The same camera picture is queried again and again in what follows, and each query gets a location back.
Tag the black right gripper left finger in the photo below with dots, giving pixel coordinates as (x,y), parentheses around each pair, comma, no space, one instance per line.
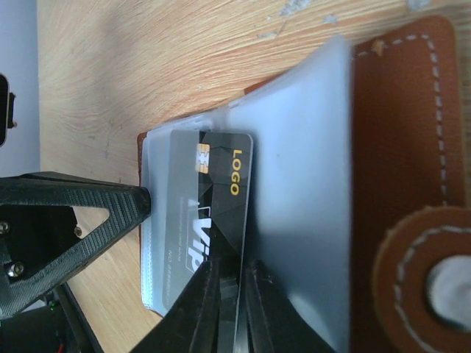
(192,323)

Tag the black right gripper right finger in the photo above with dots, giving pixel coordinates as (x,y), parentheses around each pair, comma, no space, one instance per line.
(273,323)

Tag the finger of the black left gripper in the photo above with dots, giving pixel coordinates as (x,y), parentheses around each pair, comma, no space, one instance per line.
(105,213)

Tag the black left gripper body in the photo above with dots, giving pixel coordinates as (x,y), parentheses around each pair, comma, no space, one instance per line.
(33,237)

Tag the brown leather card holder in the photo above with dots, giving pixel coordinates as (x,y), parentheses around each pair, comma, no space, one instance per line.
(356,202)

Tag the black enclosure frame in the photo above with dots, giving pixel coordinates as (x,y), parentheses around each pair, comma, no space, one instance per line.
(83,336)

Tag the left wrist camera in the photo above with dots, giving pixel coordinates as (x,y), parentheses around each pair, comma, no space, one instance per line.
(7,102)

